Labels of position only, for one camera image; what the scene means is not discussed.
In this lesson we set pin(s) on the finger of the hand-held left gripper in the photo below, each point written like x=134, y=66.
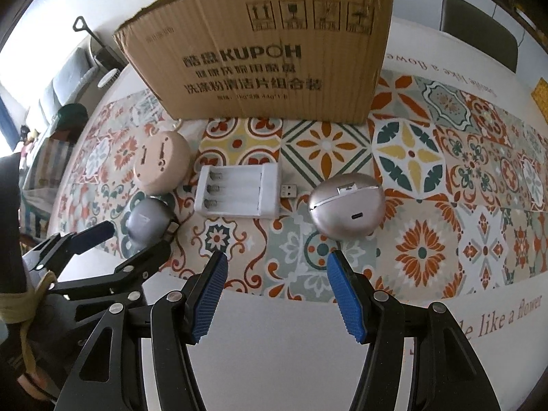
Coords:
x=92, y=233
x=145, y=257

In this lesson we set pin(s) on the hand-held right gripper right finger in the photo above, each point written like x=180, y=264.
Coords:
x=349, y=299

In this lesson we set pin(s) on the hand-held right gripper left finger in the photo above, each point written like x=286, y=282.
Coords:
x=209, y=299

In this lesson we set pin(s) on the round grey disc device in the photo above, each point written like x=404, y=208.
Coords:
x=147, y=222

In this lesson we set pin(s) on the silver egg-shaped case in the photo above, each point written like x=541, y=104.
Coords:
x=346, y=207

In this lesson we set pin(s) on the brown cardboard box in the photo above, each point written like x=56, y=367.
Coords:
x=265, y=51

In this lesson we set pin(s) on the person's left hand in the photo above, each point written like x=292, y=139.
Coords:
x=32, y=384

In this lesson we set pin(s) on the round pink cartoon toy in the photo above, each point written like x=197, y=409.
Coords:
x=160, y=162

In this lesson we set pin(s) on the blue curtain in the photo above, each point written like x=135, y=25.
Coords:
x=4, y=120

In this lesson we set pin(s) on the white battery charger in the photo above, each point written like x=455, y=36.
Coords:
x=239, y=192

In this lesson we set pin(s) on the dark green cap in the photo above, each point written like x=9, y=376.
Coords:
x=72, y=115

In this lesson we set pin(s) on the patterned floral table runner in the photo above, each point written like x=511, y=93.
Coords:
x=428, y=180

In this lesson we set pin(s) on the grey sofa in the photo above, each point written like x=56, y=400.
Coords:
x=64, y=81

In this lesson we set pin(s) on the white cylindrical fan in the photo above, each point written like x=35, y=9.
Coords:
x=105, y=79

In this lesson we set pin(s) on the black upright vacuum cleaner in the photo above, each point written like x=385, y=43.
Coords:
x=99, y=53

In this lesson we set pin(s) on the yellow woven box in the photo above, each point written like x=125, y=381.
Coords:
x=540, y=100

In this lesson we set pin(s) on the dark dining chair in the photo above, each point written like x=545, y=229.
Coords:
x=479, y=30

